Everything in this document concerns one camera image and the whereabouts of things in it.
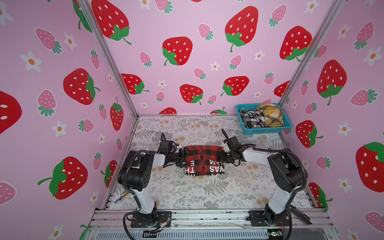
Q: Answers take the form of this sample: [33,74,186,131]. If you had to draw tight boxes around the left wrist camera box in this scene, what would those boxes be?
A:
[157,140,173,155]

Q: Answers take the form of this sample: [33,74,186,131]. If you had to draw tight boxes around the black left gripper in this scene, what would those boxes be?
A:
[168,147,194,168]

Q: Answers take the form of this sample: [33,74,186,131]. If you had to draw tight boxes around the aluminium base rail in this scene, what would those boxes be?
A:
[84,209,341,240]

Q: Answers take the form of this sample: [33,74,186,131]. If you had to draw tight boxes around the red black plaid shirt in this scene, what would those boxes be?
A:
[184,145,225,177]

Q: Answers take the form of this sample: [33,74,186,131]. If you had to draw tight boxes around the yellow plaid shirt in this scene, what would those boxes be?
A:
[256,103,285,128]

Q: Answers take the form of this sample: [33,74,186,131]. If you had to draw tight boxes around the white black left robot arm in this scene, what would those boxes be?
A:
[117,134,187,240]

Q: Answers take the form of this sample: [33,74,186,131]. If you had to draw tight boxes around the black white plaid shirt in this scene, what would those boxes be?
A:
[239,109,267,129]

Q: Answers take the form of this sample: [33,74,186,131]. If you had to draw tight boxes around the bundle of coloured wires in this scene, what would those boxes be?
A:
[113,191,132,204]

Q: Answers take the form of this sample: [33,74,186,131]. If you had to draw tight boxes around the teal plastic laundry basket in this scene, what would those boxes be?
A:
[236,103,292,135]

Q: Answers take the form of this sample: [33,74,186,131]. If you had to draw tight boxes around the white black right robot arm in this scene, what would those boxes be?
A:
[222,130,312,226]

